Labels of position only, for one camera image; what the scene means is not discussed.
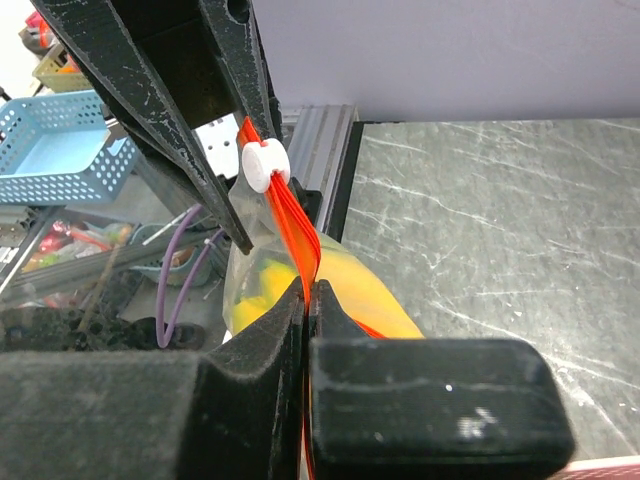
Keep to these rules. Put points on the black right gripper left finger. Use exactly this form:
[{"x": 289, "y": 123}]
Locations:
[{"x": 116, "y": 415}]

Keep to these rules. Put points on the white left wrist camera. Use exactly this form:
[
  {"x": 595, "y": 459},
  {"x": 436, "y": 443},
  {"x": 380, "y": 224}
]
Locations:
[{"x": 217, "y": 140}]

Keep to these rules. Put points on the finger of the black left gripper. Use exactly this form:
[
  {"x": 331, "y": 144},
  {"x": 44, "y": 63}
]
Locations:
[
  {"x": 100, "y": 42},
  {"x": 242, "y": 60}
]

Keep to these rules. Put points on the blue perforated basket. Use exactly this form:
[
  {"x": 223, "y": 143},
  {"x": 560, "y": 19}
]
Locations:
[{"x": 57, "y": 150}]

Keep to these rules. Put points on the yellow banana bunch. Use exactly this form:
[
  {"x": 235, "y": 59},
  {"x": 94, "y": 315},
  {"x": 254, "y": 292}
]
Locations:
[{"x": 255, "y": 283}]

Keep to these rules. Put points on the aluminium rail frame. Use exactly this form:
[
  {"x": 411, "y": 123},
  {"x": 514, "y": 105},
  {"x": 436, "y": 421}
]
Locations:
[{"x": 316, "y": 137}]

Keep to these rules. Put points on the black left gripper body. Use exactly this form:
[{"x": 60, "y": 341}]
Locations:
[{"x": 173, "y": 36}]

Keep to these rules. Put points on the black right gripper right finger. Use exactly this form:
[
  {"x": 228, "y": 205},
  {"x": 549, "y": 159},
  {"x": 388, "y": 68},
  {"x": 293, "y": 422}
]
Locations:
[{"x": 443, "y": 408}]

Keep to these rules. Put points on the clear zip bag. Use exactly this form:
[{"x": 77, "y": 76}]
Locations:
[{"x": 300, "y": 240}]

